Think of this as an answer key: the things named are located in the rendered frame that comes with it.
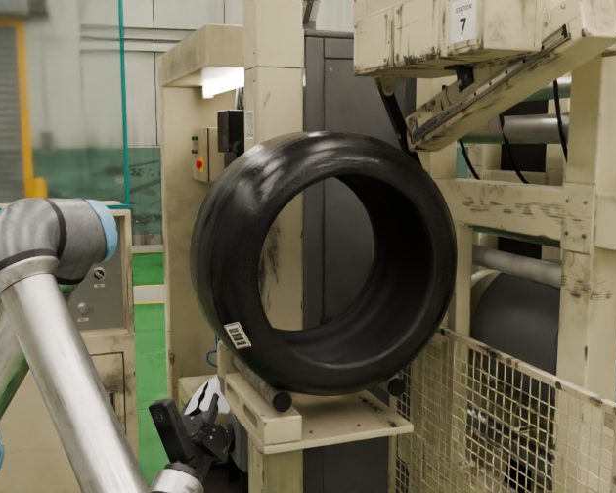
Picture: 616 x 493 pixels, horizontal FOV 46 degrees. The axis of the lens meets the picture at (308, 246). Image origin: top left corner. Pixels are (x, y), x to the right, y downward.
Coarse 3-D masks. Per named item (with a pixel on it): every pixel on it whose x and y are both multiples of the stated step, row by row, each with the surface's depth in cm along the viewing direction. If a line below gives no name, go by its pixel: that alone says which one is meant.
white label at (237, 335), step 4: (232, 324) 151; (236, 324) 151; (228, 328) 152; (232, 328) 152; (236, 328) 151; (240, 328) 151; (228, 332) 152; (232, 332) 152; (236, 332) 152; (240, 332) 151; (232, 336) 153; (236, 336) 152; (240, 336) 152; (244, 336) 151; (232, 340) 153; (236, 340) 153; (240, 340) 152; (244, 340) 152; (248, 340) 152; (236, 344) 153; (240, 344) 153; (244, 344) 152; (248, 344) 152; (236, 348) 154
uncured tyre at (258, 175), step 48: (288, 144) 154; (336, 144) 154; (384, 144) 160; (240, 192) 150; (288, 192) 149; (384, 192) 187; (432, 192) 162; (192, 240) 167; (240, 240) 148; (384, 240) 191; (432, 240) 163; (240, 288) 149; (384, 288) 192; (432, 288) 164; (288, 336) 185; (336, 336) 189; (384, 336) 184; (432, 336) 171; (288, 384) 158; (336, 384) 160
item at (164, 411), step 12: (156, 408) 128; (168, 408) 127; (156, 420) 128; (168, 420) 127; (180, 420) 129; (168, 432) 128; (180, 432) 128; (168, 444) 129; (180, 444) 128; (168, 456) 130; (180, 456) 128; (192, 456) 129
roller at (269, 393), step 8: (240, 368) 185; (248, 376) 177; (256, 376) 173; (256, 384) 171; (264, 384) 167; (272, 384) 165; (264, 392) 165; (272, 392) 161; (280, 392) 160; (272, 400) 160; (280, 400) 159; (288, 400) 160; (280, 408) 160; (288, 408) 161
